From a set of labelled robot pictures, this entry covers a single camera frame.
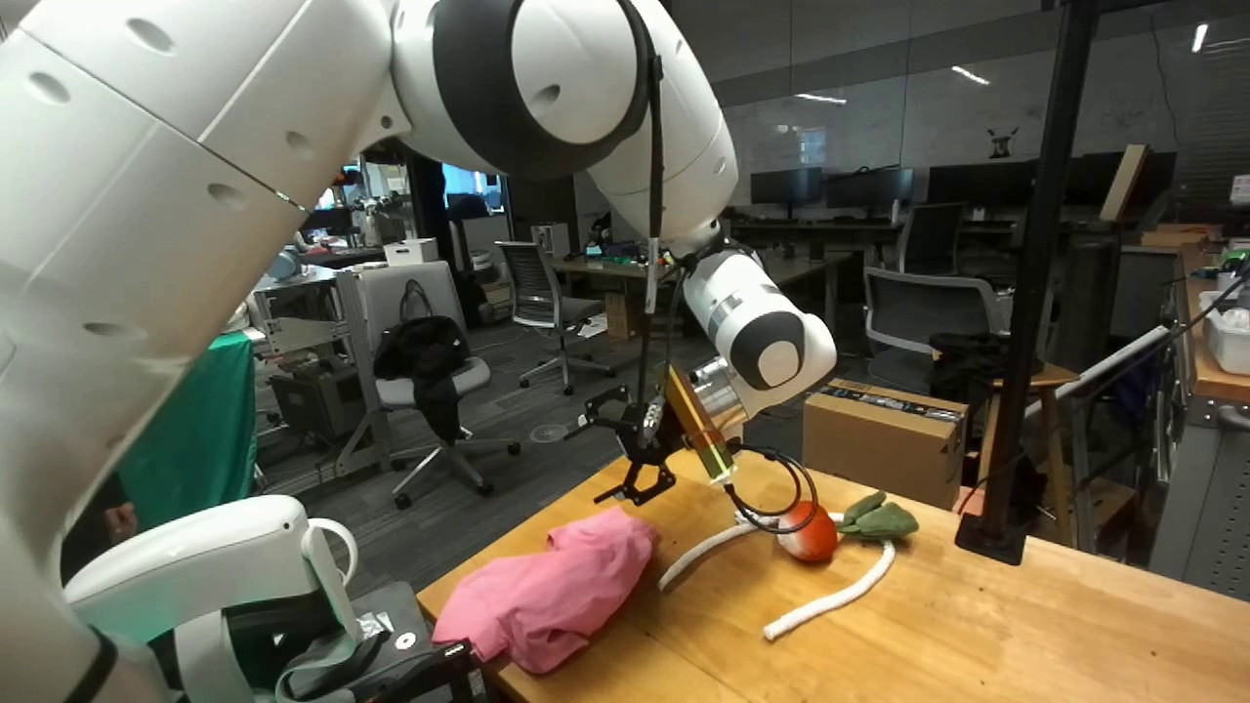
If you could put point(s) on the black computer monitor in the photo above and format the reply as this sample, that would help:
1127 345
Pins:
881 188
786 188

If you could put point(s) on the silver metal pole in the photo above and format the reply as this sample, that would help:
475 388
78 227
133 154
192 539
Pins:
1118 354

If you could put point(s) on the white plastic tray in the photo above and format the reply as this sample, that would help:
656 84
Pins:
1232 343

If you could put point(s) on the white desk cabinet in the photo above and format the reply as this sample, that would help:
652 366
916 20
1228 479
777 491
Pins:
392 295

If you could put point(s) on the leaning wooden plank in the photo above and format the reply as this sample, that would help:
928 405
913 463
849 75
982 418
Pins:
1121 183

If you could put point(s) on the black jacket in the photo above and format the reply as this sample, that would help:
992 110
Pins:
419 354

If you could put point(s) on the grey mesh office chair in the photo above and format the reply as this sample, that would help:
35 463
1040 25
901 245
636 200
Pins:
534 285

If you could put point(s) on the ceiling light strip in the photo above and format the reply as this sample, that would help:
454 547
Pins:
1200 38
823 98
970 75

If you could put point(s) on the black office chair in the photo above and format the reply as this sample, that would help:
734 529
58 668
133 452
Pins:
470 375

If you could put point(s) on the black vertical post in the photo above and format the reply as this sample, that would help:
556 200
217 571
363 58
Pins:
1036 259

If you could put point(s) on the wooden stool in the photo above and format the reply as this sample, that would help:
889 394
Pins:
1056 381

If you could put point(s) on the cardboard box with black tape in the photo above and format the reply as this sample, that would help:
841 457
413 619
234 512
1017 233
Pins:
884 444

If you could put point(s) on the pink cloth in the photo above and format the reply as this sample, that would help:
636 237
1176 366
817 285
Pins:
547 591

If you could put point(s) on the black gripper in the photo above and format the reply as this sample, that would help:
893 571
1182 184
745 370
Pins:
644 435

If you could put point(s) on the grey padded office chair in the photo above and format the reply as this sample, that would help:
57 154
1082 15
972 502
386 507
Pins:
931 314

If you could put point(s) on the green plush leaf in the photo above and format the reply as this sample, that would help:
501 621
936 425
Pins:
881 521

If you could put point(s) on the green table cloth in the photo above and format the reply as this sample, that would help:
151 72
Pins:
195 430

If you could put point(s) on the black control box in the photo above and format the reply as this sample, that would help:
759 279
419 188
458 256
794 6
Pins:
392 651

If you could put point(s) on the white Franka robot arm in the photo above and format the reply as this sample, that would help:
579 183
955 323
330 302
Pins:
129 198

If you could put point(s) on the wooden workbench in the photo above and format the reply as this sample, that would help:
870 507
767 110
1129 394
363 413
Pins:
1204 371

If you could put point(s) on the red plush tomato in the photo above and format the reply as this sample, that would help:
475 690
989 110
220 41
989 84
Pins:
808 533

